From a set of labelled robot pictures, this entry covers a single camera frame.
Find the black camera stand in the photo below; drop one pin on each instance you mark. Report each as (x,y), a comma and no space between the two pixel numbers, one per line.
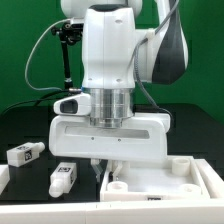
(69,35)

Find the white U-shaped fence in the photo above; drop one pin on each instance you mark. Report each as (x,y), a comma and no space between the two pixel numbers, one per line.
(206,211)

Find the grey camera on stand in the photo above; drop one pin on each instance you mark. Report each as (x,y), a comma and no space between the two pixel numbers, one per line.
(77,24)

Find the white square table top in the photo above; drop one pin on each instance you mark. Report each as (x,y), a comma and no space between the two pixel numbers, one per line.
(177,179)

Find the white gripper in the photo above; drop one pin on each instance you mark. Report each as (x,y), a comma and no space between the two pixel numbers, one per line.
(141,138)

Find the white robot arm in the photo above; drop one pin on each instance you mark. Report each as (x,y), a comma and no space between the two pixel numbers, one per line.
(100,122)

